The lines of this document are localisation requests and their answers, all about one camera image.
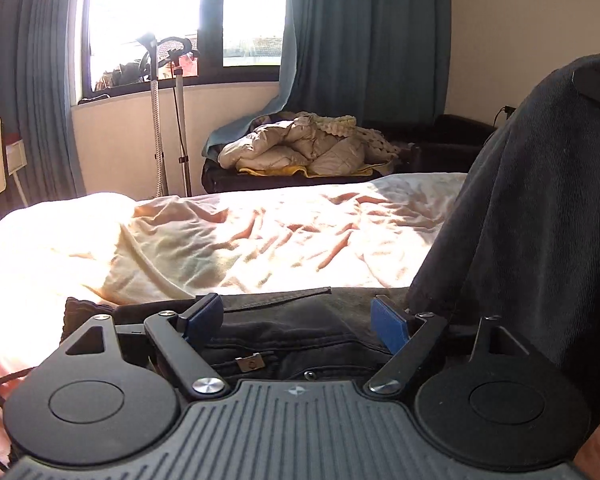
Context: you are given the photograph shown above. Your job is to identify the black denim trousers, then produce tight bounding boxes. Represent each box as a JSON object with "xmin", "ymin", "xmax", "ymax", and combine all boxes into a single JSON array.
[{"xmin": 61, "ymin": 52, "xmax": 600, "ymax": 426}]

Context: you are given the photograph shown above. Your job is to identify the white wrinkled bed sheet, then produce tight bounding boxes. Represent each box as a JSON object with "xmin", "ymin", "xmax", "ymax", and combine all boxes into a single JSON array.
[{"xmin": 0, "ymin": 172, "xmax": 465, "ymax": 377}]

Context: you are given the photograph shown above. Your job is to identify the black sofa bench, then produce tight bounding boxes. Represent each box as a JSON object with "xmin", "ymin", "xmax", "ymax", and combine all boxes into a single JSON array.
[{"xmin": 201, "ymin": 112, "xmax": 495, "ymax": 193}]

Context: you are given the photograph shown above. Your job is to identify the beige quilted jacket pile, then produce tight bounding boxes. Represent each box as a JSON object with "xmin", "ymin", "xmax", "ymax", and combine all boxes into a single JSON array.
[{"xmin": 218, "ymin": 112, "xmax": 400, "ymax": 178}]

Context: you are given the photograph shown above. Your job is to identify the teal curtain right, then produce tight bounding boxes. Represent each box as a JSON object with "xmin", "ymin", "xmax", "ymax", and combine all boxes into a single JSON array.
[{"xmin": 201, "ymin": 0, "xmax": 452, "ymax": 162}]

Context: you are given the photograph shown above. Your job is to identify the teal curtain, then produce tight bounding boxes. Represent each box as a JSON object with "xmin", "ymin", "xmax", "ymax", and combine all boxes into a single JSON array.
[
  {"xmin": 201, "ymin": 0, "xmax": 452, "ymax": 162},
  {"xmin": 0, "ymin": 0, "xmax": 84, "ymax": 203}
]

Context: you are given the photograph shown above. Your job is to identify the garment steamer stand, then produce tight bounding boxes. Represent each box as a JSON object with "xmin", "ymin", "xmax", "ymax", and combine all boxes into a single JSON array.
[{"xmin": 136, "ymin": 32, "xmax": 202, "ymax": 198}]

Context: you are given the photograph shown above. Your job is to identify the dark framed window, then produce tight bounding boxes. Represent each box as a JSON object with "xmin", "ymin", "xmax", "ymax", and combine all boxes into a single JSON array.
[{"xmin": 81, "ymin": 0, "xmax": 287, "ymax": 100}]

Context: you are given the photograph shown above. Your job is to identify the teal curtain left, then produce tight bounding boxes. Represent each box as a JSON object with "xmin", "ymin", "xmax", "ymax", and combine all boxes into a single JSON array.
[{"xmin": 0, "ymin": 0, "xmax": 84, "ymax": 203}]

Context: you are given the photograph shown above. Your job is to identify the wall power socket with plug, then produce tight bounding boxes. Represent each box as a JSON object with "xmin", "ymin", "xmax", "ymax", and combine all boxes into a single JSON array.
[{"xmin": 492, "ymin": 105, "xmax": 516, "ymax": 128}]

